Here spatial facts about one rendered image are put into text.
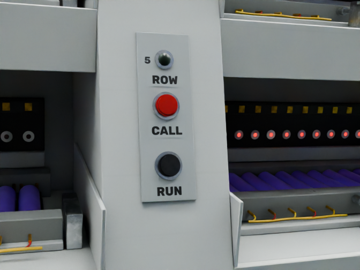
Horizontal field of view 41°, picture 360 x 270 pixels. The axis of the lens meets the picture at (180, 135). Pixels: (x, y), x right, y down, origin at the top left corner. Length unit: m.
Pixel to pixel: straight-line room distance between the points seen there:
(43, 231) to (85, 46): 0.14
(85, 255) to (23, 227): 0.05
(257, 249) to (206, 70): 0.15
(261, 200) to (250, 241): 0.05
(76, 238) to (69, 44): 0.14
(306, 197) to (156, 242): 0.18
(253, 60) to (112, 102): 0.12
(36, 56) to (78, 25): 0.04
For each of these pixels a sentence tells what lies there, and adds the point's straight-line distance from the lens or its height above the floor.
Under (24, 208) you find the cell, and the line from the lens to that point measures 0.41.
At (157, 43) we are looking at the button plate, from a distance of 0.35.
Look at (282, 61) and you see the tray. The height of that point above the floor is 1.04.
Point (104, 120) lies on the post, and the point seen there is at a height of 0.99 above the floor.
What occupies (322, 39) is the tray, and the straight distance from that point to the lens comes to 0.42.
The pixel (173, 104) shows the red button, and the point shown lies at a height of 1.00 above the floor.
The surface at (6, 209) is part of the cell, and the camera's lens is 0.41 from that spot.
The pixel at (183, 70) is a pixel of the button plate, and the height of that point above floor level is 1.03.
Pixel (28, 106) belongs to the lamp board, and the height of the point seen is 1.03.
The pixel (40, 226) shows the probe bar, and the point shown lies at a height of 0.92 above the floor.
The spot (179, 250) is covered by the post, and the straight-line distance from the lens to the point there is 0.34.
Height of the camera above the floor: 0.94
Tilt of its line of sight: 7 degrees up
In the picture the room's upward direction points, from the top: 3 degrees counter-clockwise
